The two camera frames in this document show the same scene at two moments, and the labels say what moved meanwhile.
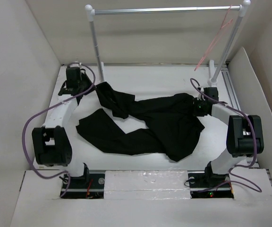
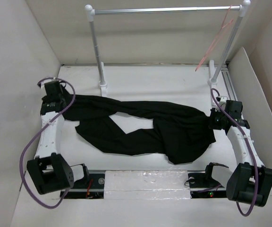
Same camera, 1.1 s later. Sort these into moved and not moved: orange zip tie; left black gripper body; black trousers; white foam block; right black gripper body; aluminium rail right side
Moved: right black gripper body; black trousers; left black gripper body
Not moved: orange zip tie; white foam block; aluminium rail right side
